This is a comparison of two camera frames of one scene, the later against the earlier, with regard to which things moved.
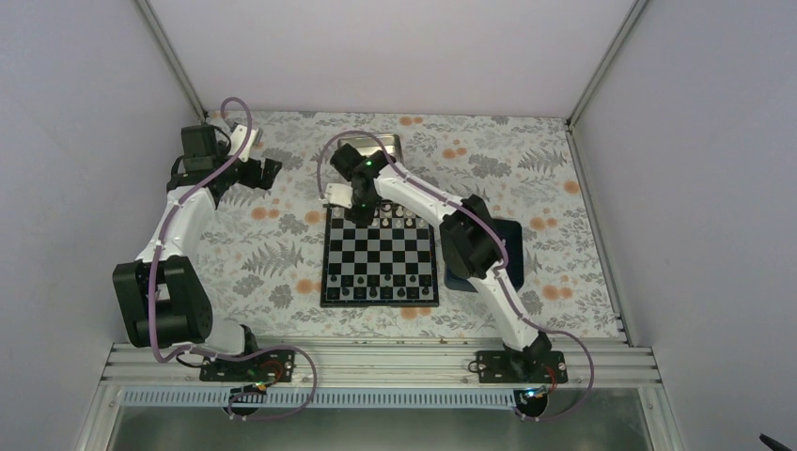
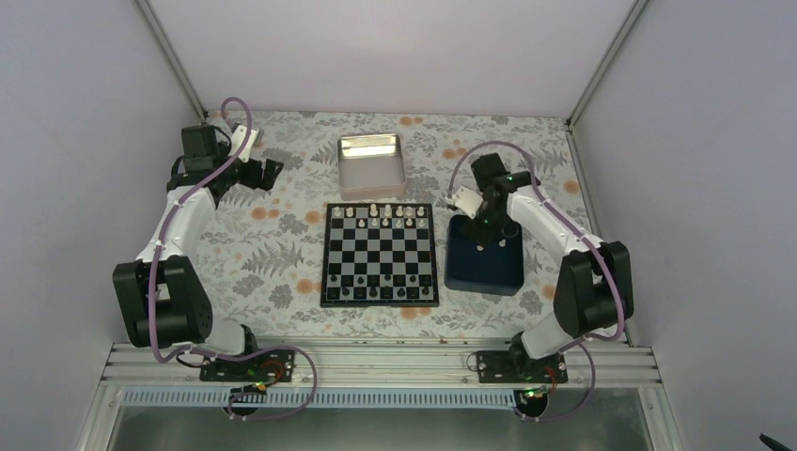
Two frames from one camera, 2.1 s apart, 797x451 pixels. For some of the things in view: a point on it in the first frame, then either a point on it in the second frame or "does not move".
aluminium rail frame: [372, 365] does not move
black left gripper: [267, 175] does not move
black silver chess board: [390, 264] does not move
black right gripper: [362, 218] → [479, 235]
